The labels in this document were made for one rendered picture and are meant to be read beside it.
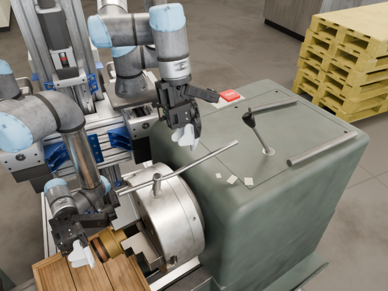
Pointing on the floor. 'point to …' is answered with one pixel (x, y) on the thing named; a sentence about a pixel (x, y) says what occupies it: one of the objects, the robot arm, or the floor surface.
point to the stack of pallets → (346, 62)
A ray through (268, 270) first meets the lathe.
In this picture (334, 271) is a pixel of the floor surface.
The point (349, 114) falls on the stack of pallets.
